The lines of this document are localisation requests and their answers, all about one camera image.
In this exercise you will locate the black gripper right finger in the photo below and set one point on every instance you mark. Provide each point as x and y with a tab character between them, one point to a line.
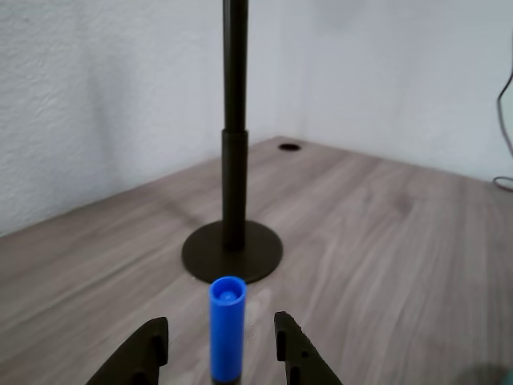
300	357

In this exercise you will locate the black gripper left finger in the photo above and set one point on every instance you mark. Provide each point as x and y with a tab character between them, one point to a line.
136	353

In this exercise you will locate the blue capped black marker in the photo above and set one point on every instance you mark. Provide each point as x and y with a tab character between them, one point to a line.
227	341

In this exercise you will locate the black table grommet hole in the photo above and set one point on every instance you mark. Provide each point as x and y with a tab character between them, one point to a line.
289	147

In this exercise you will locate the black round-base camera stand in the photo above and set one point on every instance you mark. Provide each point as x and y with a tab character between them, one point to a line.
234	180

